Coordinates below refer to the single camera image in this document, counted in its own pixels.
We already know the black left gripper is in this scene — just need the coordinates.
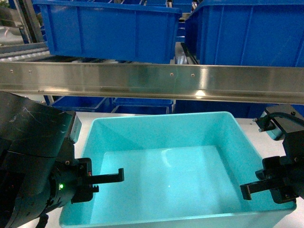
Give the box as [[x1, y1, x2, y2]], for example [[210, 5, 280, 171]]
[[48, 158, 124, 209]]

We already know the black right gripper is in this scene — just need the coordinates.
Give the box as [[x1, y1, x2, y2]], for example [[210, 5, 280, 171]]
[[240, 156, 304, 204]]

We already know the teal plastic bin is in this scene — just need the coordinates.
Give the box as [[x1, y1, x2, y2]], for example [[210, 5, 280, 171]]
[[59, 112, 296, 228]]

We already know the blue bin upper left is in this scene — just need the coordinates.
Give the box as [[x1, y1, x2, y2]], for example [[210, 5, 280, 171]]
[[33, 0, 182, 64]]

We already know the blue bin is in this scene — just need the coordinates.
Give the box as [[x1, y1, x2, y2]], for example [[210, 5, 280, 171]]
[[185, 0, 304, 67], [33, 0, 182, 64]]

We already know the blue bin upper right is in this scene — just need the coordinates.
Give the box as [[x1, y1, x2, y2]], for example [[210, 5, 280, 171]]
[[185, 0, 304, 67]]

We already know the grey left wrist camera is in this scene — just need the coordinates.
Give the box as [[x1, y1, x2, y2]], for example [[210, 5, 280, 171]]
[[68, 114, 82, 144]]

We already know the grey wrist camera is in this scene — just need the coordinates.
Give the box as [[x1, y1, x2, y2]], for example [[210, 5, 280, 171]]
[[252, 115, 284, 141], [68, 114, 82, 144]]

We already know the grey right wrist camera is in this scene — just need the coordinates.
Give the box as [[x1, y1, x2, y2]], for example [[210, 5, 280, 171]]
[[252, 115, 284, 141]]

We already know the steel shelf front rail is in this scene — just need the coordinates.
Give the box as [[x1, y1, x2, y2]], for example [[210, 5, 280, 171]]
[[0, 62, 304, 105]]

